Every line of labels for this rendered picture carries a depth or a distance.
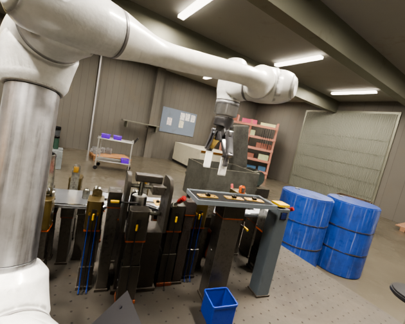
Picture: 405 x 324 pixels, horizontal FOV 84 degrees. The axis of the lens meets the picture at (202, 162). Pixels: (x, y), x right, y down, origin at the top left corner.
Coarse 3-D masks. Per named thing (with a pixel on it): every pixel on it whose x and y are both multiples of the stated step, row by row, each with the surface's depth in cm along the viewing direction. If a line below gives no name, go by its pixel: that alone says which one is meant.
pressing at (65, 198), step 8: (56, 192) 105; (64, 192) 107; (72, 192) 109; (80, 192) 111; (104, 192) 118; (56, 200) 97; (64, 200) 98; (72, 200) 100; (80, 200) 102; (152, 200) 121; (80, 208) 96; (104, 208) 100; (152, 208) 111; (248, 208) 143; (248, 216) 130; (256, 216) 132
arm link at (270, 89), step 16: (128, 16) 46; (128, 32) 45; (144, 32) 49; (128, 48) 47; (144, 48) 50; (160, 48) 54; (176, 48) 57; (160, 64) 57; (176, 64) 58; (192, 64) 59; (208, 64) 59; (224, 64) 60; (240, 64) 62; (224, 80) 64; (240, 80) 64; (256, 80) 65; (272, 80) 68; (288, 80) 68; (256, 96) 71; (272, 96) 70; (288, 96) 70
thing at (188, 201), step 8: (192, 200) 102; (192, 208) 100; (184, 216) 100; (192, 216) 101; (184, 224) 100; (184, 232) 101; (184, 240) 102; (176, 248) 104; (184, 248) 103; (176, 256) 102; (184, 256) 103; (176, 264) 103; (176, 272) 103; (176, 280) 104
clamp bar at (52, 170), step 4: (52, 152) 86; (52, 156) 82; (56, 156) 85; (52, 160) 83; (52, 164) 83; (52, 168) 84; (52, 172) 84; (52, 176) 85; (48, 180) 85; (52, 180) 85; (48, 184) 85; (52, 184) 86; (52, 188) 86
